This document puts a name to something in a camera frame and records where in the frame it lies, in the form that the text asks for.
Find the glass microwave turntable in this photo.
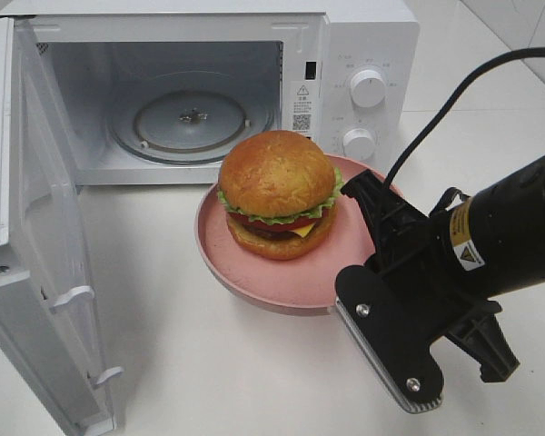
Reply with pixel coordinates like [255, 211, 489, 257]
[108, 90, 274, 165]

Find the white microwave door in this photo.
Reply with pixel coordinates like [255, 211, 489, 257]
[0, 17, 123, 435]

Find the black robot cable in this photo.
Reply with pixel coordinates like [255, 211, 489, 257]
[375, 46, 545, 273]

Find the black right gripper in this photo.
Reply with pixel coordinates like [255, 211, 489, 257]
[334, 170, 502, 412]

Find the white microwave oven body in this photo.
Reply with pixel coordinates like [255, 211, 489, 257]
[0, 1, 420, 185]

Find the burger with lettuce and cheese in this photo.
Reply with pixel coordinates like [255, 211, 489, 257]
[216, 130, 343, 261]

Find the pink round plate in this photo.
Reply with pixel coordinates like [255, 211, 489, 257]
[194, 154, 403, 317]

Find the upper white microwave knob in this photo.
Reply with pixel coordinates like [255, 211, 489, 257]
[350, 68, 386, 108]

